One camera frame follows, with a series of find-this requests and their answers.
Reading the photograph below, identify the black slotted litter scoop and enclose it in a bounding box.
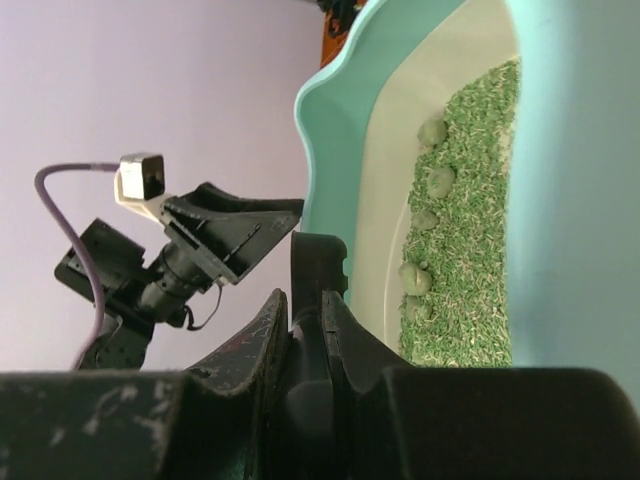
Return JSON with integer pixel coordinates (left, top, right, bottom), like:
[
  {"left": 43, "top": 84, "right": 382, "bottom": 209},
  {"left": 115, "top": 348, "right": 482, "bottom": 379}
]
[{"left": 265, "top": 232, "right": 346, "bottom": 479}]

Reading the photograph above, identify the wooden compartment tray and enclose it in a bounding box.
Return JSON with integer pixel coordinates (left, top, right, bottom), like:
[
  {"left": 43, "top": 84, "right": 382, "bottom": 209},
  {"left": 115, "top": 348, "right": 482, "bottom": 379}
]
[{"left": 316, "top": 0, "right": 367, "bottom": 68}]

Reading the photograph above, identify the green litter clump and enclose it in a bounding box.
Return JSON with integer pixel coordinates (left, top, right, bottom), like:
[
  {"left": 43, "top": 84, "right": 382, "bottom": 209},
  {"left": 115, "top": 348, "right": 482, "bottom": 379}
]
[
  {"left": 404, "top": 296, "right": 432, "bottom": 322},
  {"left": 411, "top": 209, "right": 440, "bottom": 231},
  {"left": 417, "top": 118, "right": 448, "bottom": 147},
  {"left": 426, "top": 166, "right": 456, "bottom": 199},
  {"left": 398, "top": 262, "right": 433, "bottom": 296}
]

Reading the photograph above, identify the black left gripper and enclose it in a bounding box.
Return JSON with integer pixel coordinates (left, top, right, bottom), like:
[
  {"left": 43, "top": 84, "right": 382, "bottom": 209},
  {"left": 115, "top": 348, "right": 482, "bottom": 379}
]
[{"left": 135, "top": 182, "right": 304, "bottom": 315}]

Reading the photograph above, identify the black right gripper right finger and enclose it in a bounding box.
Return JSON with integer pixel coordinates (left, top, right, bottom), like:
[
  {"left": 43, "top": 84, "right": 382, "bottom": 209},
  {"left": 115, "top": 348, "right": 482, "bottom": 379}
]
[{"left": 322, "top": 292, "right": 639, "bottom": 479}]

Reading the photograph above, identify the teal plastic litter box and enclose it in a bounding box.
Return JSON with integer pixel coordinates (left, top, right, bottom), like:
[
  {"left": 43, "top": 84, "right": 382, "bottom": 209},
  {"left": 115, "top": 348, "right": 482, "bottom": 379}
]
[{"left": 295, "top": 1, "right": 639, "bottom": 392}]

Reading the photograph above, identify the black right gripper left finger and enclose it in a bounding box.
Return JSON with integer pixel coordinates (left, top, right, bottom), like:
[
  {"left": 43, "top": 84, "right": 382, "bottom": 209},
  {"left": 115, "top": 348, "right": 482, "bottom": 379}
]
[{"left": 1, "top": 290, "right": 287, "bottom": 479}]

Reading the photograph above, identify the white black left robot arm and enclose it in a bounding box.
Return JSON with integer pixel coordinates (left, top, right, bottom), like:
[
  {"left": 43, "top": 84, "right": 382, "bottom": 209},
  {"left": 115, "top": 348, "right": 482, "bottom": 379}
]
[{"left": 80, "top": 182, "right": 304, "bottom": 369}]

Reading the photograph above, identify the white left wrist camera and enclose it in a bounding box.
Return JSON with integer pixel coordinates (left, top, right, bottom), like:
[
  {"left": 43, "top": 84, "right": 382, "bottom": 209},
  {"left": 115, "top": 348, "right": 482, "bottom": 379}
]
[{"left": 114, "top": 152, "right": 171, "bottom": 224}]

